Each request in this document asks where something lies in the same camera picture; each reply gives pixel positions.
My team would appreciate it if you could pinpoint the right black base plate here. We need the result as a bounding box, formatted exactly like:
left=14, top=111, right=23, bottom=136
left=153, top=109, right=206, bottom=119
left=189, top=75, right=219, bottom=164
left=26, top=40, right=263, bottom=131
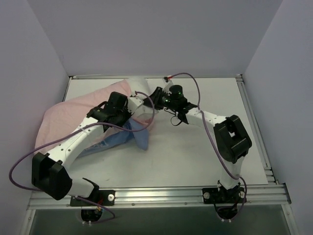
left=202, top=186, right=246, bottom=204

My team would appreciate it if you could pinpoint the white pillow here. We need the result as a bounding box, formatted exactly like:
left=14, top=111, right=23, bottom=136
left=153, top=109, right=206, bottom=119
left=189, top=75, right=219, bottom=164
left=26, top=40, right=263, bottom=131
left=126, top=78, right=153, bottom=124

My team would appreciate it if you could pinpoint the right side aluminium rail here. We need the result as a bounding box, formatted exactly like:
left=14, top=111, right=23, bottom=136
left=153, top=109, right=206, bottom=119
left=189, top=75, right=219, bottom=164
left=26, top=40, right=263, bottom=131
left=235, top=76, right=279, bottom=185

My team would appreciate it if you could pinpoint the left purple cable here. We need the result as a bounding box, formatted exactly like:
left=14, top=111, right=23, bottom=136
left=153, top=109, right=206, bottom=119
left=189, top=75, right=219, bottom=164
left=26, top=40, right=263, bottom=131
left=8, top=91, right=156, bottom=224

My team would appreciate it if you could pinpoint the blue pink printed pillowcase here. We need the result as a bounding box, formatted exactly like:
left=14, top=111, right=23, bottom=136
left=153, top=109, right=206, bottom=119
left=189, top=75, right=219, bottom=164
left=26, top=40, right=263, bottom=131
left=35, top=78, right=156, bottom=156

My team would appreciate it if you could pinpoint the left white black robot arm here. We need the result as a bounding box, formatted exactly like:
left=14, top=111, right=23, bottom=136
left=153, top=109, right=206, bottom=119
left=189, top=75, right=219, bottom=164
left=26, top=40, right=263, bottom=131
left=32, top=92, right=133, bottom=205

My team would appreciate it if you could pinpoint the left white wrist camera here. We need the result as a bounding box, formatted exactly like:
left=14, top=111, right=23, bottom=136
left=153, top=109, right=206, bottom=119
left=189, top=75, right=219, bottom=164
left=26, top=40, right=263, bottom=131
left=127, top=97, right=144, bottom=117

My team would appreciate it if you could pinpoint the front aluminium rail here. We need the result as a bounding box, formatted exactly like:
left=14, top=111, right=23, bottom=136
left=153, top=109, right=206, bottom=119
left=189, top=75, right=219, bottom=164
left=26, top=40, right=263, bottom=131
left=27, top=184, right=291, bottom=210

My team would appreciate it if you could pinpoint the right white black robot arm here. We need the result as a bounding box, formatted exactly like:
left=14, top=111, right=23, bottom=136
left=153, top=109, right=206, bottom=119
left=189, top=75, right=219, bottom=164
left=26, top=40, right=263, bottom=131
left=150, top=85, right=252, bottom=202

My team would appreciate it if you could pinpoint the back aluminium rail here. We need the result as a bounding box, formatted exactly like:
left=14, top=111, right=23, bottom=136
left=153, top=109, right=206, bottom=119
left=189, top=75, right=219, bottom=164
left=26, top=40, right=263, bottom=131
left=71, top=74, right=243, bottom=81

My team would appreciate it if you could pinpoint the thin black wire loop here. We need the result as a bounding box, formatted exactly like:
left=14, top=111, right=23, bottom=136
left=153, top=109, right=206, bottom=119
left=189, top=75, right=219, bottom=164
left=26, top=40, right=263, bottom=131
left=170, top=112, right=185, bottom=127

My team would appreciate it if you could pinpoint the aluminium rail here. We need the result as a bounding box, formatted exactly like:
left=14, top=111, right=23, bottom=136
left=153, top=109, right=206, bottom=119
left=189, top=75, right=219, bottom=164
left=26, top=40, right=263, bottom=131
left=71, top=74, right=243, bottom=81
left=27, top=184, right=291, bottom=210
left=235, top=76, right=279, bottom=185

